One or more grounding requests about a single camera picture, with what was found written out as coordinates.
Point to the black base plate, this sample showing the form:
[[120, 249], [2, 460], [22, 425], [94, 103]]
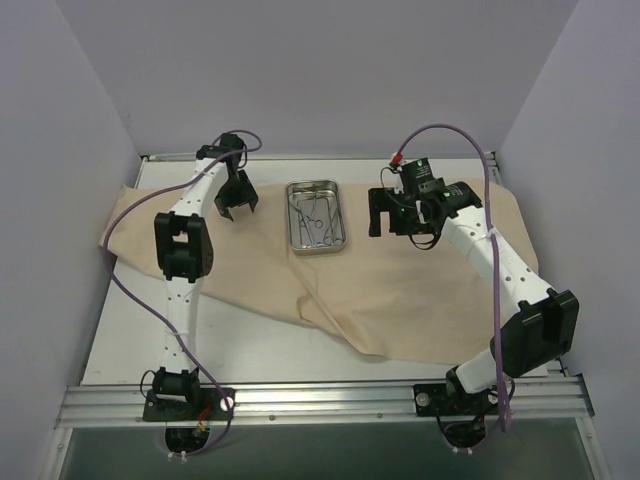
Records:
[[435, 399], [209, 405]]

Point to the steel surgical scissors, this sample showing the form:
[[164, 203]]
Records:
[[312, 220]]

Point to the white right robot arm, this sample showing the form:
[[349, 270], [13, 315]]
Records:
[[459, 230]]

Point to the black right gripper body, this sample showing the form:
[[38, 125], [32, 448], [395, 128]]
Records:
[[391, 211]]

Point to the aluminium front rail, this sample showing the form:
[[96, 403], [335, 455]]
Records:
[[320, 403]]

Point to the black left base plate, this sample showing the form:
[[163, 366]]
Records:
[[209, 405]]

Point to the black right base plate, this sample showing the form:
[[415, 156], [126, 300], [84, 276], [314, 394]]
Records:
[[435, 399]]

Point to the steel surgical forceps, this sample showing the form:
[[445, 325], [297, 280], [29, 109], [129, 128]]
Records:
[[333, 234]]

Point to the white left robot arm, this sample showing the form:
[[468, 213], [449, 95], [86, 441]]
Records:
[[185, 256]]

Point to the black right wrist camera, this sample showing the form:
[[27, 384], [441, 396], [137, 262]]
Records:
[[415, 176]]

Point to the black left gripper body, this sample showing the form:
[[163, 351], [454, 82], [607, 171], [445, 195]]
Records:
[[236, 191]]

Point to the stainless steel instrument tray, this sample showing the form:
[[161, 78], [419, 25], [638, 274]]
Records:
[[321, 189]]

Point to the beige cloth wrap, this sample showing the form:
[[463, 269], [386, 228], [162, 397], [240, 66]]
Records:
[[382, 295]]

